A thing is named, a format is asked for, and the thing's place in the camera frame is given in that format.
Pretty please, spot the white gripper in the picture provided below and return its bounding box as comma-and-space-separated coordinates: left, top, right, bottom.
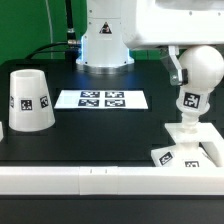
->
121, 0, 224, 86

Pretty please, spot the white lamp bulb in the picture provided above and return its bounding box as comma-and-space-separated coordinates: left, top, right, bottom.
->
176, 45, 224, 133

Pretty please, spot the white lamp base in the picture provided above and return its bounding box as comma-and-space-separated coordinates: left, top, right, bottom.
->
151, 123, 224, 168

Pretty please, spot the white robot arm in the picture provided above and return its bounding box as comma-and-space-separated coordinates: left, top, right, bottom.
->
77, 0, 224, 85

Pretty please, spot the white lamp shade cone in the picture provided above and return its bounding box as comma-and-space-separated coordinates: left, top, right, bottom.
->
9, 69, 55, 132

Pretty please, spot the white marker sheet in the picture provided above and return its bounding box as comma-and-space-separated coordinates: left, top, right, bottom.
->
55, 90, 148, 110

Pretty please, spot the black cable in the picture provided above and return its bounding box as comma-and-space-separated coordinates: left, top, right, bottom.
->
25, 0, 82, 60

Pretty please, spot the white cable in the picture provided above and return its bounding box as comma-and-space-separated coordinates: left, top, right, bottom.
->
45, 0, 55, 60

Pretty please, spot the white front wall rail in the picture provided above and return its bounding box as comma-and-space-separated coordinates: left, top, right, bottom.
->
0, 166, 224, 195

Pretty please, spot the white wall rail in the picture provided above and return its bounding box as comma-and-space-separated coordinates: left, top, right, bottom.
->
0, 166, 224, 195
0, 121, 4, 142

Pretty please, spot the white left wall rail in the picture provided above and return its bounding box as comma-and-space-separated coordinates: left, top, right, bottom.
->
0, 121, 4, 142

